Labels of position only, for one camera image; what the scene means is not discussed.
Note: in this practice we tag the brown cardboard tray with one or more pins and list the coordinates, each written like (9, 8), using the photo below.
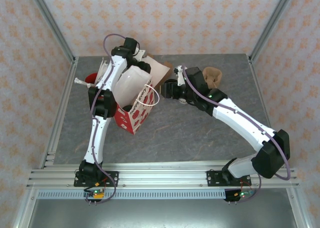
(166, 63)

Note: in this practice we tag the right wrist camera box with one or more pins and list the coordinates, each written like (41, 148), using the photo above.
(180, 75)

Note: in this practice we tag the black lid stack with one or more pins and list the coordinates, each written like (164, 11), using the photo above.
(170, 82)

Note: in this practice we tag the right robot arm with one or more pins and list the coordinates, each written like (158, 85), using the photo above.
(240, 122)

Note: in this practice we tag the aluminium frame post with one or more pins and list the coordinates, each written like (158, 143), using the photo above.
(51, 20)
(273, 20)

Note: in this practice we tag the brushed metal sheet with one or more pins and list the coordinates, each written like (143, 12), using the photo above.
(162, 213)

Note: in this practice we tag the brown pulp carrier stack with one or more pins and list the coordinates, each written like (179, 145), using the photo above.
(212, 75)

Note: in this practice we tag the white paper napkins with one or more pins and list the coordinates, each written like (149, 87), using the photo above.
(157, 70)

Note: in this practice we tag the small circuit board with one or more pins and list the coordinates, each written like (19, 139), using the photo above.
(96, 193)
(241, 194)

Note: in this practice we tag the red white paper gift bag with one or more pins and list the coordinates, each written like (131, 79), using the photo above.
(132, 82)

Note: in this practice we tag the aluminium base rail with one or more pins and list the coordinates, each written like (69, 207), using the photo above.
(162, 174)

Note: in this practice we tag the white wrapped straw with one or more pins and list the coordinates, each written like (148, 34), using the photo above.
(105, 63)
(100, 69)
(80, 81)

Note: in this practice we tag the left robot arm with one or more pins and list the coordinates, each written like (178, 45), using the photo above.
(100, 135)

